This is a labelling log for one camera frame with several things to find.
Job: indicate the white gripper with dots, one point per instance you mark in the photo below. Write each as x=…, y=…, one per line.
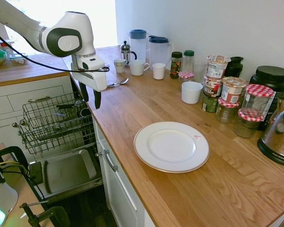
x=94, y=79

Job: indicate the silver metal spoon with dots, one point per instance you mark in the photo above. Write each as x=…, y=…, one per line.
x=119, y=82

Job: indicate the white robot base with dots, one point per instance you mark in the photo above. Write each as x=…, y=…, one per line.
x=1, y=198

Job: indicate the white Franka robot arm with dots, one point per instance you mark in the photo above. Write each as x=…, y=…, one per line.
x=68, y=35

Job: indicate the open dishwasher door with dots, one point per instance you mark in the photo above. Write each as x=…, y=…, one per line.
x=66, y=172

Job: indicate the black cup in rack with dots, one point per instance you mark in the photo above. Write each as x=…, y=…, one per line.
x=86, y=112

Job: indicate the small patterned white cup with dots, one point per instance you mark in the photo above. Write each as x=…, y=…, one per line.
x=119, y=66

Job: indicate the glass French press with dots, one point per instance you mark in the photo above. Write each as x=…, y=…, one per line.
x=126, y=53

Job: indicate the round silver cabinet knob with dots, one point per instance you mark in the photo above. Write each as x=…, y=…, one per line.
x=98, y=154
x=14, y=124

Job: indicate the tall pitcher with blue lid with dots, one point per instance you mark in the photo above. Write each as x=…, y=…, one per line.
x=137, y=47

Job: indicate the white ribbed cup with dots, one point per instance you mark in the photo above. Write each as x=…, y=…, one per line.
x=159, y=71

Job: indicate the small glass food container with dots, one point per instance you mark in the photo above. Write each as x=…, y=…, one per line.
x=18, y=59

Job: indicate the clear pitcher with navy lid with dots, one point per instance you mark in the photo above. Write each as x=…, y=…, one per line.
x=159, y=52

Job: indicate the spice jar with black lid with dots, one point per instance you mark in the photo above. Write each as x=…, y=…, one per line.
x=176, y=65

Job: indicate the green metal clamp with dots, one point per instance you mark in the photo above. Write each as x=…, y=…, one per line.
x=16, y=153
x=49, y=215

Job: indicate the white plate with gold rim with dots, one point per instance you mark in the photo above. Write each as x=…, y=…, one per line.
x=171, y=146

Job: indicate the small jar red checkered lid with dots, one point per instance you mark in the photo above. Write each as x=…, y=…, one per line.
x=186, y=75

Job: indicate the plastic container with red latch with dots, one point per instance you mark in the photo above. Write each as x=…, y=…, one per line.
x=1, y=45

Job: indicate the spice jar with green lid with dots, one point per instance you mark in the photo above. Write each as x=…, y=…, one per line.
x=188, y=61

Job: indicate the clear drinking glass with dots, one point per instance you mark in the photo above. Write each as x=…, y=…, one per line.
x=199, y=72

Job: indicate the green oatmeal cup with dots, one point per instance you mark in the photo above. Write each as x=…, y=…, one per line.
x=209, y=102

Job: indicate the oatmeal cup with red label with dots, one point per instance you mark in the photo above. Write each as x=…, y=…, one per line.
x=213, y=87

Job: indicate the oatmeal cup with white label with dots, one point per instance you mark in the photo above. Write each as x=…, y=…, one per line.
x=216, y=67

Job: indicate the glass jar red checkered lid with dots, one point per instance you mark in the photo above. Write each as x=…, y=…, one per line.
x=226, y=111
x=247, y=126
x=256, y=99

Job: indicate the oatmeal cup with brown lid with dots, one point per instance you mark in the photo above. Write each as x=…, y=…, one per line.
x=232, y=91

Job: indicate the black shaker bottle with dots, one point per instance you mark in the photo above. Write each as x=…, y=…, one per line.
x=234, y=66

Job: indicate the large black supplement tub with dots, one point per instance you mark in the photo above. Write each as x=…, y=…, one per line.
x=273, y=78

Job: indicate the stainless steel electric kettle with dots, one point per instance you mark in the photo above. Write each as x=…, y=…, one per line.
x=278, y=139

